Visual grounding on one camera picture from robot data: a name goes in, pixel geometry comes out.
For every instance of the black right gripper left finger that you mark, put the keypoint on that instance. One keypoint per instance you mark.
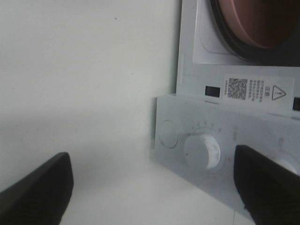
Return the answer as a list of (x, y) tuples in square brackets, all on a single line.
[(41, 197)]

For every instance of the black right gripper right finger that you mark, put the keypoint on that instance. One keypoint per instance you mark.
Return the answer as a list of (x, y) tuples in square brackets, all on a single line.
[(269, 192)]

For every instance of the white microwave knob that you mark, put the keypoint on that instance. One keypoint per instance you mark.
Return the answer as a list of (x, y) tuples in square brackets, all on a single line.
[(289, 163), (202, 152)]

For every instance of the pink plate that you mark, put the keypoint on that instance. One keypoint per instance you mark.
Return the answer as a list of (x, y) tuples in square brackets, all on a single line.
[(261, 23)]

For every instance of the white microwave oven body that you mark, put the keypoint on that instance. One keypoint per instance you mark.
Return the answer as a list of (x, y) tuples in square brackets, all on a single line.
[(236, 101)]

